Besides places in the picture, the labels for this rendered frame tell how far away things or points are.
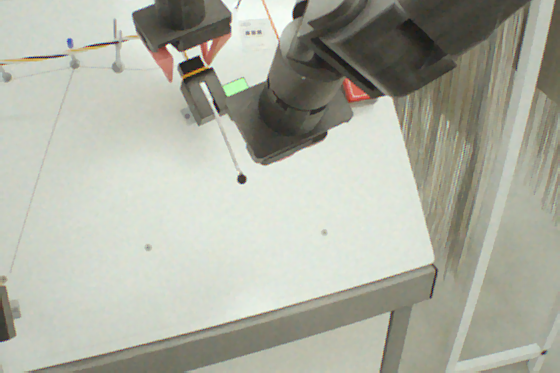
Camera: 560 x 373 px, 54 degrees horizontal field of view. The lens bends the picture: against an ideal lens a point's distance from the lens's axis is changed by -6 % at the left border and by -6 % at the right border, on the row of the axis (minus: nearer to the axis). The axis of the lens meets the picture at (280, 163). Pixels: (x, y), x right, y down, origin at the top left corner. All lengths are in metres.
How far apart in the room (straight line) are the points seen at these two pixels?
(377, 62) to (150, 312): 0.50
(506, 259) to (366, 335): 1.35
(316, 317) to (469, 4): 0.57
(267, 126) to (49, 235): 0.37
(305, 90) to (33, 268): 0.47
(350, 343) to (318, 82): 0.64
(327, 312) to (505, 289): 1.39
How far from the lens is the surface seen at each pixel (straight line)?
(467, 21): 0.36
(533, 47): 1.13
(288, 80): 0.43
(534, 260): 2.32
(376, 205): 0.85
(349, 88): 0.84
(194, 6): 0.65
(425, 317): 2.00
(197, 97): 0.72
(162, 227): 0.78
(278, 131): 0.51
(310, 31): 0.39
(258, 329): 0.80
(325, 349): 0.97
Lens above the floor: 1.46
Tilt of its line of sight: 34 degrees down
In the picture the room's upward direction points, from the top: straight up
